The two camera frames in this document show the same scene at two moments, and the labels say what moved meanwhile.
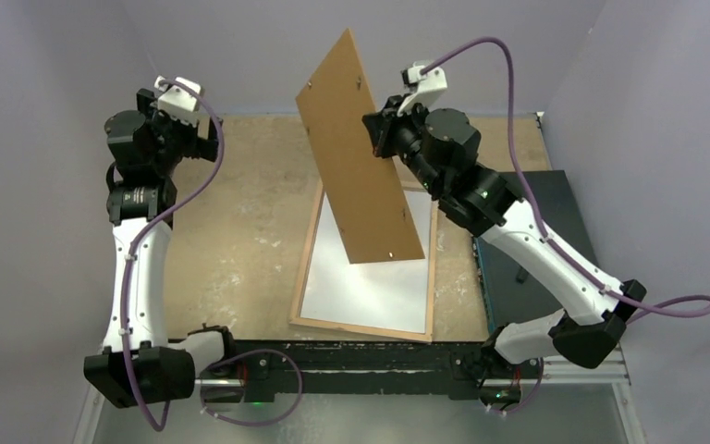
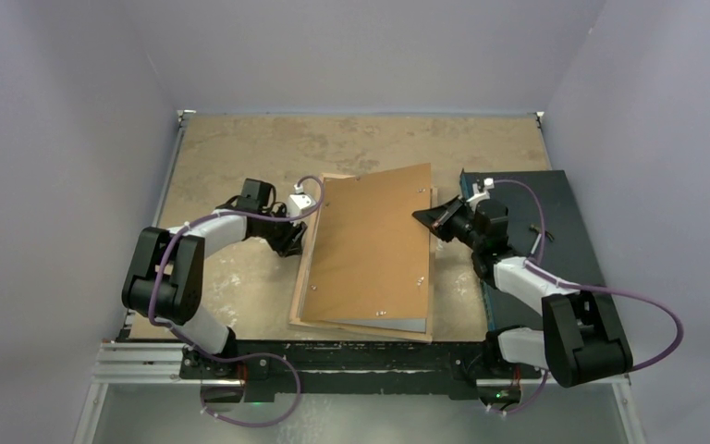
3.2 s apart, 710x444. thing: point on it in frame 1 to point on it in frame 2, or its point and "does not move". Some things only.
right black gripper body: (404, 136) to (462, 227)
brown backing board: (362, 191) to (369, 257)
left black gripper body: (177, 140) to (280, 235)
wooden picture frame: (299, 300) does not move
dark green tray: (513, 293) does not move
